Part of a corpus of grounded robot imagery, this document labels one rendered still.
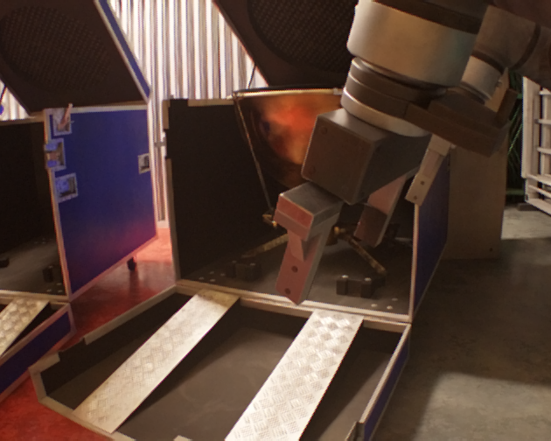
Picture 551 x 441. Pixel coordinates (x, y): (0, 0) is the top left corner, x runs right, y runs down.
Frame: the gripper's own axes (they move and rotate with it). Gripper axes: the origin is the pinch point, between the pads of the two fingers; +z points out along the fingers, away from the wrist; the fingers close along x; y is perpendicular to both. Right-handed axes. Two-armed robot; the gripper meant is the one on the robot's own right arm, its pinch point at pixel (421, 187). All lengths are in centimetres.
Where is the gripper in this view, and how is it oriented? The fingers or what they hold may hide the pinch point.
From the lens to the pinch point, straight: 75.6
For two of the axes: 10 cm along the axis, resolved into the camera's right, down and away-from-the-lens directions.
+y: 8.6, 4.5, -2.7
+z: -3.8, 8.9, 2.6
